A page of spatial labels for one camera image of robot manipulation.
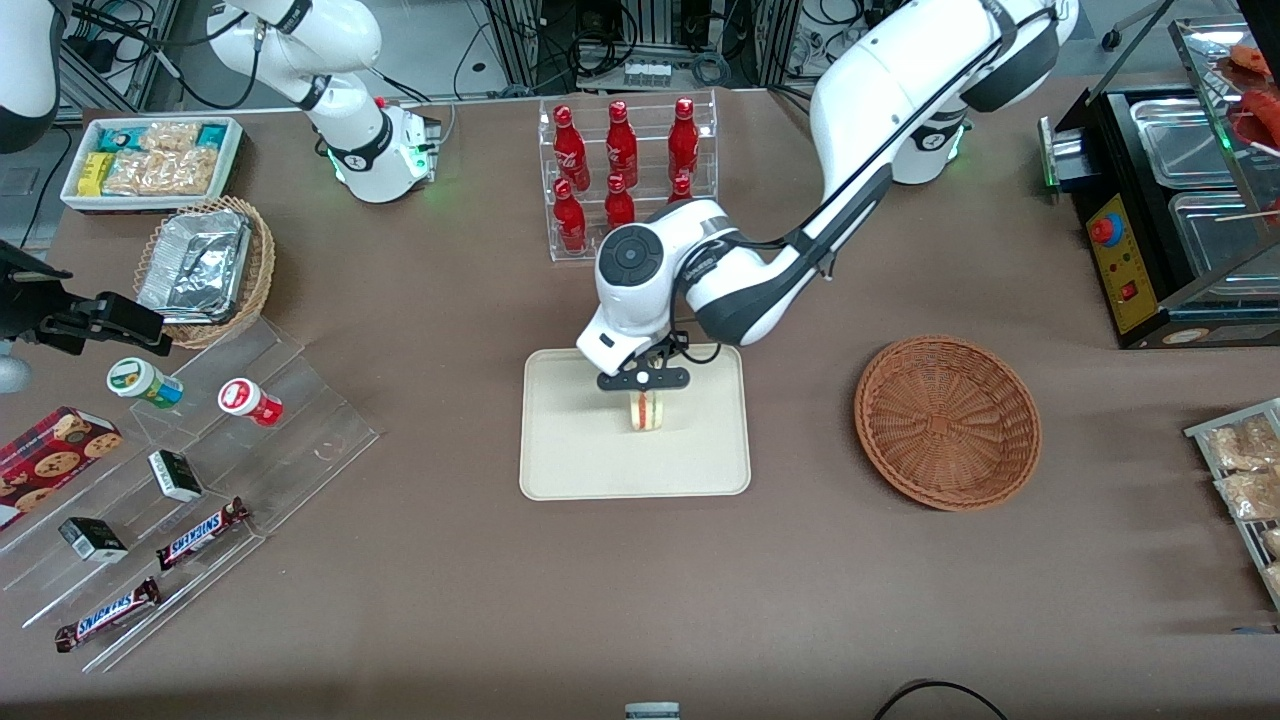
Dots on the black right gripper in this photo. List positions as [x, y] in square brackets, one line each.
[22, 306]

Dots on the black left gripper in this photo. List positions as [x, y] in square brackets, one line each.
[665, 350]

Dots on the triangular sandwich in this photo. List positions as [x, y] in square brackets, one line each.
[646, 415]

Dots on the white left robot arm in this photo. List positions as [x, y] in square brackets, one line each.
[880, 100]

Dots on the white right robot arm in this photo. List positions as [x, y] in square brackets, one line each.
[345, 45]

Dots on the cream rectangular tray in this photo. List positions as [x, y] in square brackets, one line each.
[580, 450]

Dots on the aluminium foil tray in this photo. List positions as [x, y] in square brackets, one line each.
[195, 265]

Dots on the tan wicker basket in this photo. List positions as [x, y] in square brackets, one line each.
[262, 265]

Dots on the round brown wicker basket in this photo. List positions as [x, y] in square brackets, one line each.
[945, 425]

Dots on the tray of packaged snacks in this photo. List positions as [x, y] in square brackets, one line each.
[1250, 540]

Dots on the green lid snack cup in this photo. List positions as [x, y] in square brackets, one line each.
[135, 378]

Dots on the red lid snack cup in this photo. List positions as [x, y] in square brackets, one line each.
[243, 399]

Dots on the clear peanut snack bag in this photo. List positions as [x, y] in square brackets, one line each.
[132, 172]
[190, 170]
[170, 136]

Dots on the yellow snack packet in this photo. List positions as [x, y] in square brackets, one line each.
[95, 173]

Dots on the red chocolate cookie box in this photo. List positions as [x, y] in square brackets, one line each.
[45, 462]

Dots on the small black white box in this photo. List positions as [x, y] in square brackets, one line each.
[175, 476]
[92, 540]

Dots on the clear acrylic bottle rack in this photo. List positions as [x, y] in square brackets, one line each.
[560, 255]

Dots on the teal snack packet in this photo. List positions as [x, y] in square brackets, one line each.
[122, 137]
[212, 136]

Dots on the red cola bottle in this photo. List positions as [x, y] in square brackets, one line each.
[619, 205]
[684, 140]
[571, 150]
[570, 222]
[681, 188]
[622, 145]

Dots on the white plastic snack bin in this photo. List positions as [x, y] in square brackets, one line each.
[232, 165]

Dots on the clear acrylic step shelf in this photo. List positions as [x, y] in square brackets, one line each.
[300, 440]

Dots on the brown snickers bar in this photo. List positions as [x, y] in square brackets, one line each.
[200, 533]
[105, 615]

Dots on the small grey device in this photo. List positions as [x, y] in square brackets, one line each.
[652, 712]

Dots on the white power strip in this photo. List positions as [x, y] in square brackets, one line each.
[647, 72]

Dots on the black food warmer machine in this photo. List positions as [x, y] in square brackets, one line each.
[1125, 270]

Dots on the steel food pan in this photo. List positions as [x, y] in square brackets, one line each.
[1215, 235]
[1180, 145]

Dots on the clear cracker snack bag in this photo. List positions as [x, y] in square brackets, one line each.
[1250, 495]
[1240, 445]

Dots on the metal framed glass cover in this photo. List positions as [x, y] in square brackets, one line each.
[1200, 60]

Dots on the red sausage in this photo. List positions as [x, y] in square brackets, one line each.
[1262, 108]

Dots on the orange food piece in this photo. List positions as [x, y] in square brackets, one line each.
[1252, 58]

